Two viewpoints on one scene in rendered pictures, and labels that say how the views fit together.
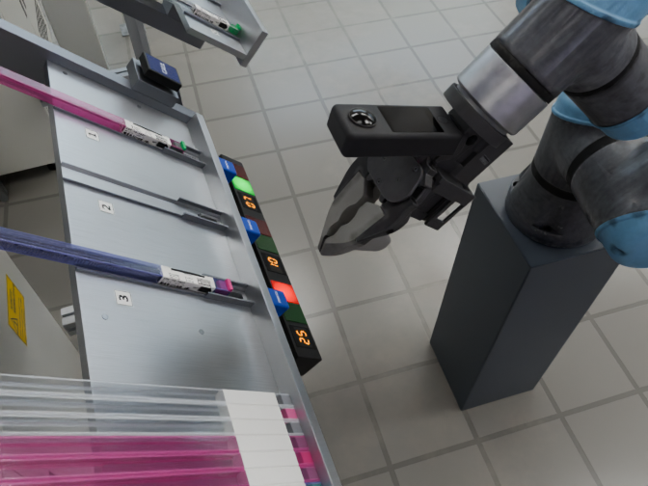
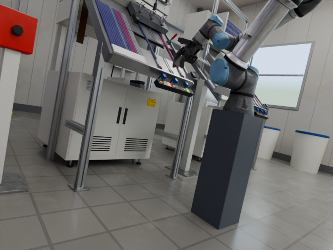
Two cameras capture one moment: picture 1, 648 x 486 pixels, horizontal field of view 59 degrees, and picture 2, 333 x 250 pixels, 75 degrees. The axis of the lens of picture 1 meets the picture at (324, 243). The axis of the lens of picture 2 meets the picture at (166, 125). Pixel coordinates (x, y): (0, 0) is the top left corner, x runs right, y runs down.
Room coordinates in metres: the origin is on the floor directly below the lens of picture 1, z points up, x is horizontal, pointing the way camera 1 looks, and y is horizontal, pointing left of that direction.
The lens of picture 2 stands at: (-0.17, -1.23, 0.50)
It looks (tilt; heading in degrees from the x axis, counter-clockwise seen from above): 4 degrees down; 65
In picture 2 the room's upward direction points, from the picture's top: 11 degrees clockwise
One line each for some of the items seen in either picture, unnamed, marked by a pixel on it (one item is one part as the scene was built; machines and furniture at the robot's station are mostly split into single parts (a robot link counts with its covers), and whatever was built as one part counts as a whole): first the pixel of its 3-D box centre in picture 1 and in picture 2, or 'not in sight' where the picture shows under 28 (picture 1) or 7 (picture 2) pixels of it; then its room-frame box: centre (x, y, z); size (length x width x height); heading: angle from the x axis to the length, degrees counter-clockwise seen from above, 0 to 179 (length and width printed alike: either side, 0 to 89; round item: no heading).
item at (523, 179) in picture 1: (563, 188); (239, 103); (0.60, -0.36, 0.60); 0.15 x 0.15 x 0.10
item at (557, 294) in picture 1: (509, 302); (225, 165); (0.60, -0.36, 0.28); 0.18 x 0.18 x 0.55; 16
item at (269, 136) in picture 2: not in sight; (263, 141); (3.16, 1.66, 0.28); 0.48 x 0.46 x 0.56; 16
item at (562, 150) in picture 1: (594, 133); (244, 80); (0.60, -0.37, 0.72); 0.13 x 0.12 x 0.14; 9
